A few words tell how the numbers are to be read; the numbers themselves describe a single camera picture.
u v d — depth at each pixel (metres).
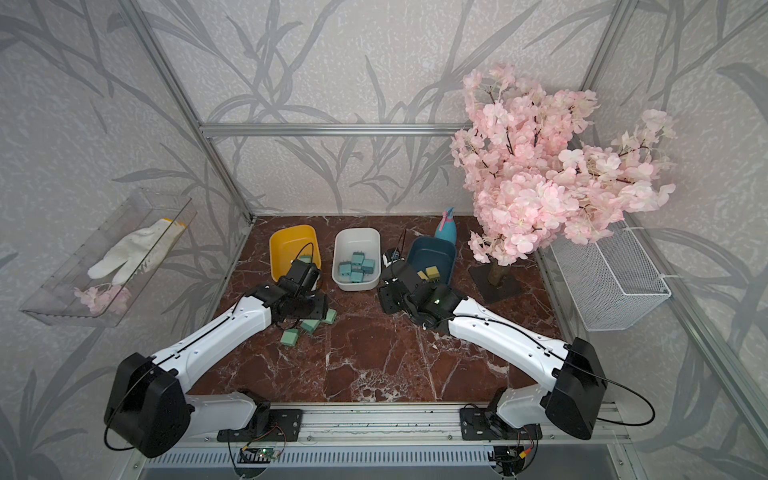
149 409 0.40
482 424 0.73
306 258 1.07
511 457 0.73
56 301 0.57
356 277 1.01
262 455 0.70
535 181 0.50
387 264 0.68
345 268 1.02
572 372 0.40
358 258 1.06
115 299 0.57
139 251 0.68
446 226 1.00
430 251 1.05
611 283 0.60
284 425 0.74
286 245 1.09
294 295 0.63
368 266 1.04
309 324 0.87
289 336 0.87
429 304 0.54
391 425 0.76
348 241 1.10
